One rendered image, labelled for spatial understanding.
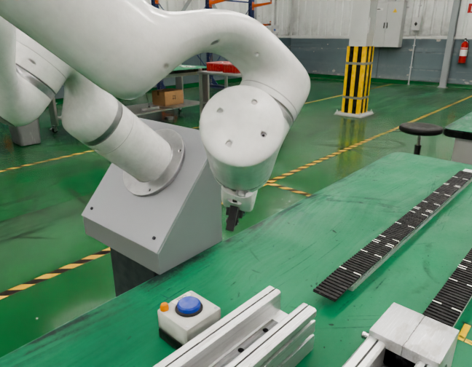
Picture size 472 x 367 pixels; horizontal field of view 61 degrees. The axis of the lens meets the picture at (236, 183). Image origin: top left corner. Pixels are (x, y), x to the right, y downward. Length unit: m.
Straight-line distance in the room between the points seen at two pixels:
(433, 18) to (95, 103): 11.42
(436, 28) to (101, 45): 11.67
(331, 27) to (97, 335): 12.61
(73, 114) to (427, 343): 0.73
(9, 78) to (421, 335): 0.74
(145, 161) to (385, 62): 11.58
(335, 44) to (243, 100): 12.62
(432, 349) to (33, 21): 0.61
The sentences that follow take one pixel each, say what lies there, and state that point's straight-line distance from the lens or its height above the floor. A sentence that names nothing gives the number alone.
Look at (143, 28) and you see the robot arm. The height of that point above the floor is 1.29.
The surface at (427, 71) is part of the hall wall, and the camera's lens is 11.98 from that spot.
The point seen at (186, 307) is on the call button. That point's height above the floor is 0.85.
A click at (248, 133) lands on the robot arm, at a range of 0.39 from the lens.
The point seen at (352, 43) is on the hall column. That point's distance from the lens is 7.03.
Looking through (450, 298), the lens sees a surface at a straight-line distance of 0.90.
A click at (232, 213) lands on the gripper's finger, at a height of 1.04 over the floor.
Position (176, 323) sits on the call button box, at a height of 0.84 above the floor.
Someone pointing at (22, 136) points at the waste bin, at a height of 0.12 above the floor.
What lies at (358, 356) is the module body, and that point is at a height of 0.86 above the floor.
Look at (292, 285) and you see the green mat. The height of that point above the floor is 0.78.
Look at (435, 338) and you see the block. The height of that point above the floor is 0.87.
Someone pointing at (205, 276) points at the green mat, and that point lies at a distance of 0.93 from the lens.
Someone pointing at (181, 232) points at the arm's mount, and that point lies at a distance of 0.94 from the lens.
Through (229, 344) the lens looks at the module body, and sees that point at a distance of 0.68.
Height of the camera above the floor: 1.29
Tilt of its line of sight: 20 degrees down
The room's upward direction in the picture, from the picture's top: straight up
